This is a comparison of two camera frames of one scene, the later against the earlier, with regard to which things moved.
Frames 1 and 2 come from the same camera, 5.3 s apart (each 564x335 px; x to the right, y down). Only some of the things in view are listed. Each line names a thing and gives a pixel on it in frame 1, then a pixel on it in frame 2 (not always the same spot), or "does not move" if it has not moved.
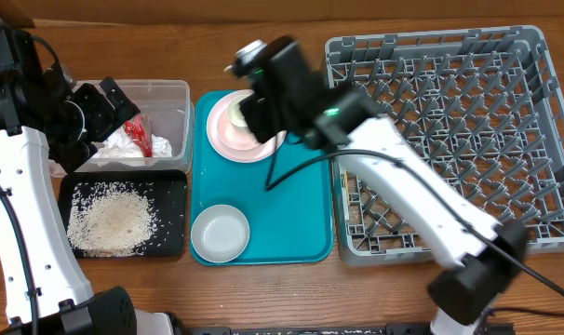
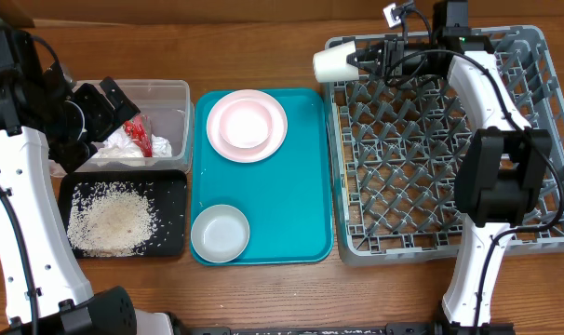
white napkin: (119, 146) does not move
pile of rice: (112, 219) does not move
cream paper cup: (235, 115) to (330, 64)
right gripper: (261, 129) to (384, 46)
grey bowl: (220, 233) does not move
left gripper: (87, 95) does not move
